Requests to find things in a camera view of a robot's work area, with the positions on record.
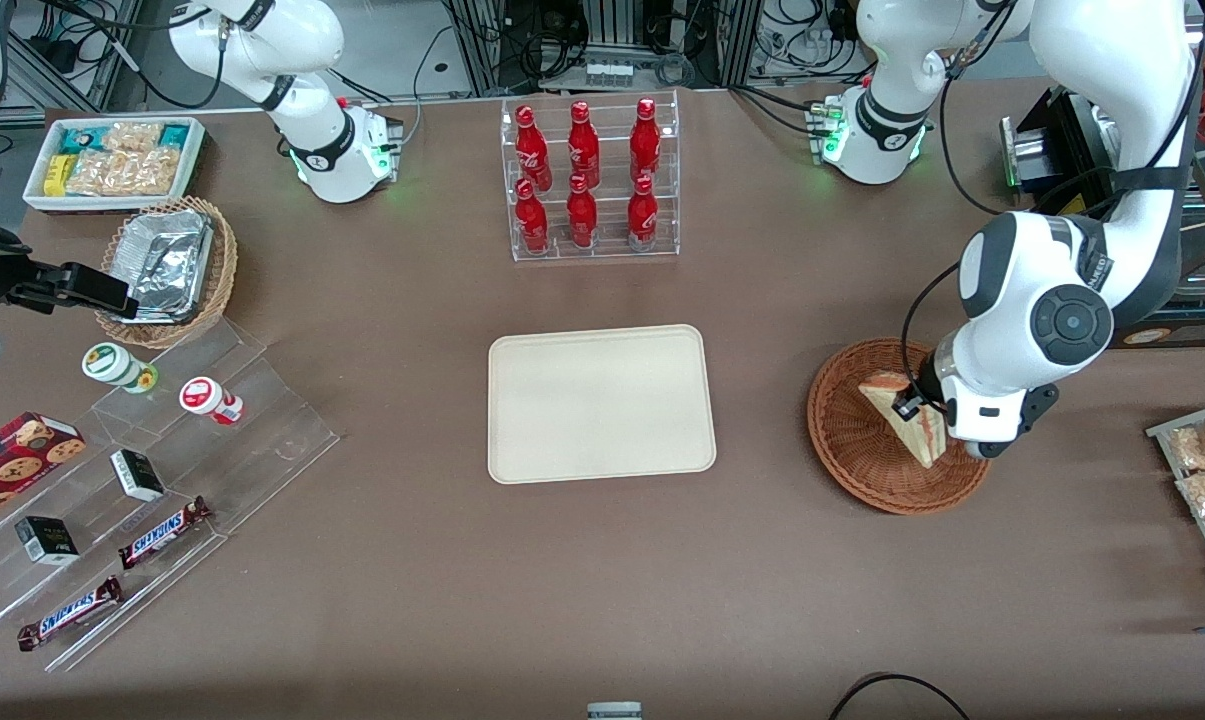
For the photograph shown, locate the black cable loop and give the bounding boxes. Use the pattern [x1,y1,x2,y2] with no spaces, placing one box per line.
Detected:
[827,672,973,720]

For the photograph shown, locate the clear acrylic stepped shelf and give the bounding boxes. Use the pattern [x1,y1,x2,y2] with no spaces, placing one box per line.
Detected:
[0,318,341,673]

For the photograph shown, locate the grey wire snack tray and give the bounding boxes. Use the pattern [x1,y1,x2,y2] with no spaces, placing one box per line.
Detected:
[1147,398,1205,611]

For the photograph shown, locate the large clear snack bag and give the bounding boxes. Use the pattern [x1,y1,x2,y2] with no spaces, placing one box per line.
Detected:
[67,148,183,197]

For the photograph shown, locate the brown wicker basket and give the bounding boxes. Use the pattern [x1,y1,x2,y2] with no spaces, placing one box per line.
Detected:
[807,338,993,516]

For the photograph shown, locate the triangular sandwich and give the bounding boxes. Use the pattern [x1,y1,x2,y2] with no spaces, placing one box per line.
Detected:
[859,372,948,469]

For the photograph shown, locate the white snack bin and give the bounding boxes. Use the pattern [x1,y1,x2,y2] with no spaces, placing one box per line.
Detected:
[22,116,208,216]

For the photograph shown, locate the aluminium foil tray stack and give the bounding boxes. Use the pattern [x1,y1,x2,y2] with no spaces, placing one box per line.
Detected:
[112,210,213,323]

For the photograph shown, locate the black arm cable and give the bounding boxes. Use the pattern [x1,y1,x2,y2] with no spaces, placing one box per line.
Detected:
[900,258,968,401]

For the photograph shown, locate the black food warmer appliance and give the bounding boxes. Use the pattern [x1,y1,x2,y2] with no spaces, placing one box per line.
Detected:
[1000,85,1205,351]

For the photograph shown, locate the small black box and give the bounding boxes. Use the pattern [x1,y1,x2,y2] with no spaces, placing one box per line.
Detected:
[14,516,80,567]
[110,449,166,503]

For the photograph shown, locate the clear acrylic bottle rack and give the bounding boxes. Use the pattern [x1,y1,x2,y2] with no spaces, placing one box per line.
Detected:
[500,90,681,263]

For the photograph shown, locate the small clear snack bag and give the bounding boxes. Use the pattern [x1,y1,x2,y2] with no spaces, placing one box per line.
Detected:
[105,122,163,153]

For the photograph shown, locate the red cola bottle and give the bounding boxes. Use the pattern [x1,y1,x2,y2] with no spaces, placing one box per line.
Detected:
[515,106,553,191]
[515,179,550,255]
[629,98,662,183]
[627,175,659,251]
[567,101,601,189]
[566,174,599,249]

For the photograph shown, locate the light wicker basket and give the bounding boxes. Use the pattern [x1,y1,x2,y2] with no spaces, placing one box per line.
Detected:
[95,196,238,349]

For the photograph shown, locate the green lid sunflower cup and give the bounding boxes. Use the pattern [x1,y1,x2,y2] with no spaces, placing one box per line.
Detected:
[82,342,159,394]

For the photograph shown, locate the cream plastic tray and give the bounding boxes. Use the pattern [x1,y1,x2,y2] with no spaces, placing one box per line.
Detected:
[488,324,717,486]

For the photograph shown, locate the Snickers chocolate bar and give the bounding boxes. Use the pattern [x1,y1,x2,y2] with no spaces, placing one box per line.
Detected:
[17,575,124,652]
[118,496,213,571]

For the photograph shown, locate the red tartan cookie box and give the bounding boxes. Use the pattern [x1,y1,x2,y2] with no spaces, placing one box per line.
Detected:
[0,411,87,531]

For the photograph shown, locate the red lid yogurt cup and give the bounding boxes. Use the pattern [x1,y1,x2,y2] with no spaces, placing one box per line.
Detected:
[179,376,244,426]

